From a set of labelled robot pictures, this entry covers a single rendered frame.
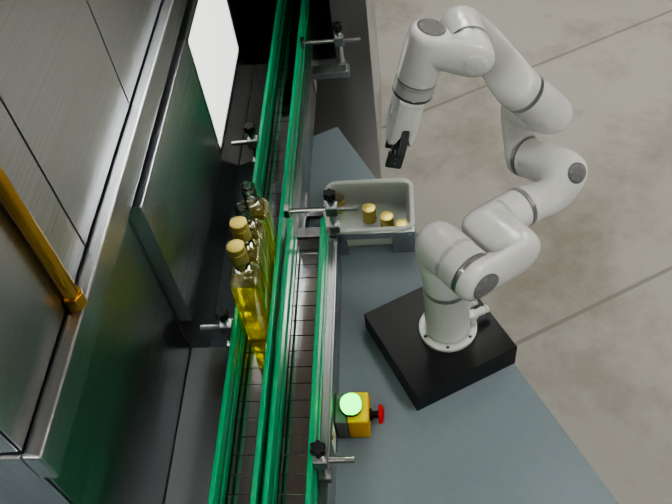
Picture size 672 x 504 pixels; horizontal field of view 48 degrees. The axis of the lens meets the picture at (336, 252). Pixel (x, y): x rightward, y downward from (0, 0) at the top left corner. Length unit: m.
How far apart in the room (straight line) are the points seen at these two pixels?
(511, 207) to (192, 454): 0.78
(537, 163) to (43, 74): 0.94
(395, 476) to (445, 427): 0.15
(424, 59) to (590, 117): 2.15
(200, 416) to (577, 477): 0.75
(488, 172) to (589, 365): 0.94
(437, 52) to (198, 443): 0.85
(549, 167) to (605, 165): 1.67
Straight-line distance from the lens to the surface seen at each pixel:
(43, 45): 1.11
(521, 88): 1.43
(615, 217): 3.02
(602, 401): 2.55
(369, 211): 1.88
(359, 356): 1.71
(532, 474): 1.59
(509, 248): 1.41
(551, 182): 1.54
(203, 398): 1.57
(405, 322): 1.68
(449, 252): 1.39
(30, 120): 1.05
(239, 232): 1.44
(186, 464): 1.51
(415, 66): 1.33
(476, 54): 1.32
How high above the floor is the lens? 2.21
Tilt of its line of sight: 50 degrees down
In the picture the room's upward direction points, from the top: 9 degrees counter-clockwise
